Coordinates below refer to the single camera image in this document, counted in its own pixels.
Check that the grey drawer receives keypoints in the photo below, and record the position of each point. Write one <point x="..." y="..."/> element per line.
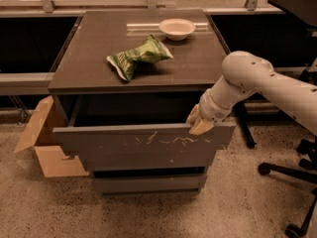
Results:
<point x="136" y="185"/>
<point x="138" y="131"/>

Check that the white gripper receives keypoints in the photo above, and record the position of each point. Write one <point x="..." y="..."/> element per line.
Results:
<point x="211" y="111"/>

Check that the white paper bowl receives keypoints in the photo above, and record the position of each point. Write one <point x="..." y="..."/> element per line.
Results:
<point x="176" y="29"/>

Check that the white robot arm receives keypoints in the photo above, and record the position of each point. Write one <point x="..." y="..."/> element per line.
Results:
<point x="243" y="75"/>

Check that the black office chair base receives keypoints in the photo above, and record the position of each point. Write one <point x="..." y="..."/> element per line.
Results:
<point x="309" y="148"/>

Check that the grey top drawer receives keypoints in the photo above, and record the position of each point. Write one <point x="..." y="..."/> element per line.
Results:
<point x="138" y="131"/>

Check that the black desk with legs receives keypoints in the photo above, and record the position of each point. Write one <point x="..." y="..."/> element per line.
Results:
<point x="304" y="11"/>

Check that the green chip bag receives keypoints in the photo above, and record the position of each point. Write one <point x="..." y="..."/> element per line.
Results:
<point x="126" y="62"/>

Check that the grey bottom drawer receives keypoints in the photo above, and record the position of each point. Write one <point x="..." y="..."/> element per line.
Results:
<point x="136" y="185"/>

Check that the grey drawer cabinet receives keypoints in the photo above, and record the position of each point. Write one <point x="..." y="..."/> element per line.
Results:
<point x="189" y="49"/>

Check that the open cardboard box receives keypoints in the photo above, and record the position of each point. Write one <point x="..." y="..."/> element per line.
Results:
<point x="38" y="135"/>

